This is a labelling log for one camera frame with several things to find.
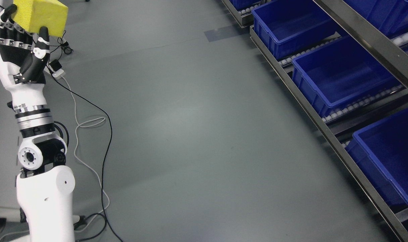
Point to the yellow foam block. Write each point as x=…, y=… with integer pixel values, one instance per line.
x=31, y=15

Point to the white power adapter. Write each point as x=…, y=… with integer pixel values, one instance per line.
x=58, y=74

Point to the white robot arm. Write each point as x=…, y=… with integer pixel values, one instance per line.
x=45, y=185

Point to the blue bin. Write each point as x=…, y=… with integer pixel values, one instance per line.
x=381, y=152
x=287, y=27
x=388, y=16
x=338, y=75

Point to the roller shelf rack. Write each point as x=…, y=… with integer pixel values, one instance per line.
x=338, y=129

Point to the blue bin upper middle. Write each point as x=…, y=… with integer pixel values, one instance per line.
x=287, y=27

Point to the blue bin top right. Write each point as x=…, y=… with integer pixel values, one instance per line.
x=388, y=16

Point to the blue bin lower right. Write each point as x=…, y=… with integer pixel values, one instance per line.
x=381, y=152

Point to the blue bin centre right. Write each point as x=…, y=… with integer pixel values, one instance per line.
x=338, y=75

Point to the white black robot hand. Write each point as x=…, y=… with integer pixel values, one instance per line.
x=22, y=62

